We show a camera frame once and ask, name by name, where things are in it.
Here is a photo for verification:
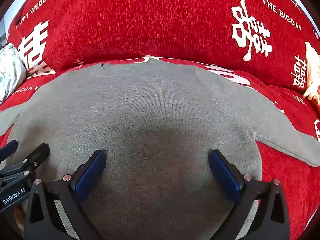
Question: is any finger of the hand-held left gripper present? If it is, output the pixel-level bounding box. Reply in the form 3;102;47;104
0;144;50;180
0;140;19;161

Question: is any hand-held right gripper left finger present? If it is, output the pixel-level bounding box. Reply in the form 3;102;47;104
24;150;107;240

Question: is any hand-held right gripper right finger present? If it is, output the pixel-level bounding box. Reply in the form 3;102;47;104
209;149;290;240

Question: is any grey knit sweater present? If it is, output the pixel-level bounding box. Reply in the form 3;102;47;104
0;61;320;240

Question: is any pale floral crumpled cloth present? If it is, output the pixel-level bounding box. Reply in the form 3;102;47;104
0;43;27;104

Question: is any cream crumpled cloth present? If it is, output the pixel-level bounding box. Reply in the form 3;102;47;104
303;42;320;104

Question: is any red printed sofa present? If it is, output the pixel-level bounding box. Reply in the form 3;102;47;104
0;0;320;240

